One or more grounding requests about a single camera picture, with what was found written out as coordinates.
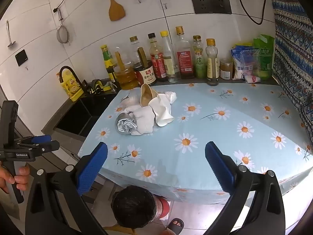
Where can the white and blue plastic bag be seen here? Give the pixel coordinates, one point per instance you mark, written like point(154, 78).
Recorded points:
point(244, 61)

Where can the clear cooking oil jug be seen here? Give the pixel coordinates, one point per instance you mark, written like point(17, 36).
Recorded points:
point(124, 76)

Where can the tall red label clear bottle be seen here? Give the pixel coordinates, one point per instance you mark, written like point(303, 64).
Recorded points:
point(184, 58)

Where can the black wall switch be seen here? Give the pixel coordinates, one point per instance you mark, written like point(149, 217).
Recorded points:
point(21, 57)

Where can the silver foil bag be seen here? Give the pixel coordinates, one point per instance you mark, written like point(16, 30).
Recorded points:
point(124, 124)

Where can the clear bottle with yellow cap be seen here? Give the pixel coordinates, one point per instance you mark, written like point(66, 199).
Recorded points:
point(169, 61)

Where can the yellow dish soap bottle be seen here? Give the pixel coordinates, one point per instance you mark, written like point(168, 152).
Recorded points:
point(71, 88)

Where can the green bottle with gold cap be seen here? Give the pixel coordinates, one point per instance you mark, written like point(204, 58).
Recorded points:
point(199, 61)

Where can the small glass jar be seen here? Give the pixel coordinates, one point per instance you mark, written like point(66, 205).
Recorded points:
point(226, 69)

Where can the white tissue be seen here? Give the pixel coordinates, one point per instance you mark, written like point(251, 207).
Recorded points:
point(170, 96)

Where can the green plastic bag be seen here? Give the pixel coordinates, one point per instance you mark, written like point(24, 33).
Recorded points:
point(265, 58)

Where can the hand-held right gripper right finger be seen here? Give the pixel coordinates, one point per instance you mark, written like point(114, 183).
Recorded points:
point(218, 166)

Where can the hanging metal utensil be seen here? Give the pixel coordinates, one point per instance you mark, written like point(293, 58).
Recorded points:
point(9, 36)

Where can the clear bottle with gold cap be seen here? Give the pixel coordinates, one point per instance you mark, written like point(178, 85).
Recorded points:
point(134, 51)

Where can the black power outlet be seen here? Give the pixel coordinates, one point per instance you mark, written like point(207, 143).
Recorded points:
point(221, 4)
point(201, 4)

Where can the black faucet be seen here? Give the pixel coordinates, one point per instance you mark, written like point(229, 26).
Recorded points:
point(73, 73)

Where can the blue patterned cloth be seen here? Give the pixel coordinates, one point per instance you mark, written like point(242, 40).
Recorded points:
point(293, 53)

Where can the dark soy sauce jug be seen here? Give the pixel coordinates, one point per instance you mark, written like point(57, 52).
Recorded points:
point(146, 74)

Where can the wooden spatula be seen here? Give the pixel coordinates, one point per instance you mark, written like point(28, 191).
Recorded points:
point(117, 8)

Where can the person's left hand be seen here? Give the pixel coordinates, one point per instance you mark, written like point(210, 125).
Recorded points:
point(22, 176)

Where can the red label black cap bottle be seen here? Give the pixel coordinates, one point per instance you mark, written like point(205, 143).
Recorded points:
point(157, 63)

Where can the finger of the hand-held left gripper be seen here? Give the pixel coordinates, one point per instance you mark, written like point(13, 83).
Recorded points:
point(41, 139)
point(50, 146)

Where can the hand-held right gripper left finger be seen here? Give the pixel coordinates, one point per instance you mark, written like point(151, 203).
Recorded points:
point(94, 166)

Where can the beige label orange cap bottle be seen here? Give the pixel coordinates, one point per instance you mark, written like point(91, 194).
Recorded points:
point(212, 66)

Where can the daisy print blue tablecloth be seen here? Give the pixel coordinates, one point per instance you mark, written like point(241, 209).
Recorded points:
point(207, 132)

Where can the red bin with black bag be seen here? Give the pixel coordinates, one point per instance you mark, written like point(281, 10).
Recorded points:
point(134, 205)

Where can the small white red packet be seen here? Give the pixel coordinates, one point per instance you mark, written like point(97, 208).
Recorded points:
point(253, 78)

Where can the black sink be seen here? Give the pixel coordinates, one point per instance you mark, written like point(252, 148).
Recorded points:
point(80, 112)

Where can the person's foot in black sandal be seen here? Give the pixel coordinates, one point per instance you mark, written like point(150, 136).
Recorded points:
point(176, 226)

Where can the clear printed plastic bag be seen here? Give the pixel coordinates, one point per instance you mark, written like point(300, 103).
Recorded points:
point(128, 99)

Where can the black sponge rack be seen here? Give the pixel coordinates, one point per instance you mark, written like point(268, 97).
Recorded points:
point(97, 87)

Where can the white paper towel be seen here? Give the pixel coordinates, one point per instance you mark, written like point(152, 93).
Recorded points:
point(144, 120)

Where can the green label yellow cap bottle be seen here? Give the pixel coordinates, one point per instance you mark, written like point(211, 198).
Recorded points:
point(107, 58)

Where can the metal strainer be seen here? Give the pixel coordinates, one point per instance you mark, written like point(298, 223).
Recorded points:
point(63, 35)

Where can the crushed white paper cup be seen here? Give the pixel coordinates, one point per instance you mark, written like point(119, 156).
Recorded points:
point(162, 110)

